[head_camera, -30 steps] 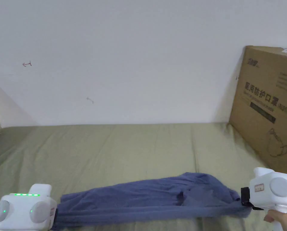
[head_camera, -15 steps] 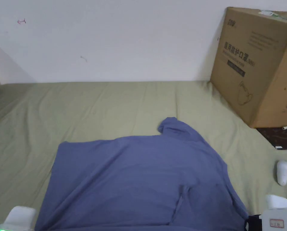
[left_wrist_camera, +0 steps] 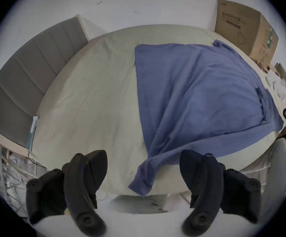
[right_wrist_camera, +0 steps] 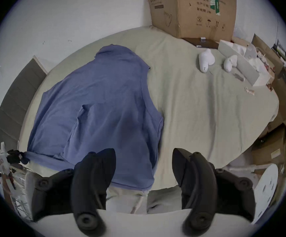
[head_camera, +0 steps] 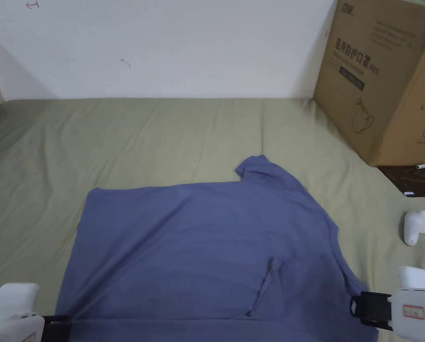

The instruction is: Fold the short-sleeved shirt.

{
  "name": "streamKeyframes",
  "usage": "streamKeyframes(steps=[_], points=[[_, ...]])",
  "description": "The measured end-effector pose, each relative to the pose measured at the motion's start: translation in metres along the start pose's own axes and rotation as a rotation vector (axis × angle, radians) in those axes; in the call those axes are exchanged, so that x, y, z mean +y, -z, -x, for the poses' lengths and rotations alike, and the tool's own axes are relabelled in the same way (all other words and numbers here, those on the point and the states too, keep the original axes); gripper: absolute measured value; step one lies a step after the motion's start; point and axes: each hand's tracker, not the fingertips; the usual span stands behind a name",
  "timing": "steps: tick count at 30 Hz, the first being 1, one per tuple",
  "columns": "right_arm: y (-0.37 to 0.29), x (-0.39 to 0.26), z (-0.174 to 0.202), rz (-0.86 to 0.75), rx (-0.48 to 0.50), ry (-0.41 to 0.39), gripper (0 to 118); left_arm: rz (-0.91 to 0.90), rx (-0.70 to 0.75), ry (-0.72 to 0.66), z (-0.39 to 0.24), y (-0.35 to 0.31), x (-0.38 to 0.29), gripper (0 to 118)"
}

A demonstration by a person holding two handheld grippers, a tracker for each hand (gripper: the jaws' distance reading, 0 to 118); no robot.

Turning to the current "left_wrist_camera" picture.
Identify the grey padded headboard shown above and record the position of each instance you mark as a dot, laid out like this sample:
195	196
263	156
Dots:
27	80

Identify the blue shirt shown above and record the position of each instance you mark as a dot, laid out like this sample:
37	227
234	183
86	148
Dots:
197	100

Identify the bed with beige sheet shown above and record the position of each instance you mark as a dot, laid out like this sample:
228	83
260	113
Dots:
88	102

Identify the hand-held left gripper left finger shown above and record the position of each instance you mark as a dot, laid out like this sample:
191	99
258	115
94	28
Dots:
83	181

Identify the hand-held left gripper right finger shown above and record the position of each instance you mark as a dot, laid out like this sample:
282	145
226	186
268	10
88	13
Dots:
202	181

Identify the person's legs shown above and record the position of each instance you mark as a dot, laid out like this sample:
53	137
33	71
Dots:
276	176

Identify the brown cardboard carton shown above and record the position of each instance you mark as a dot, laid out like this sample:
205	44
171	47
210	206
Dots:
247	28

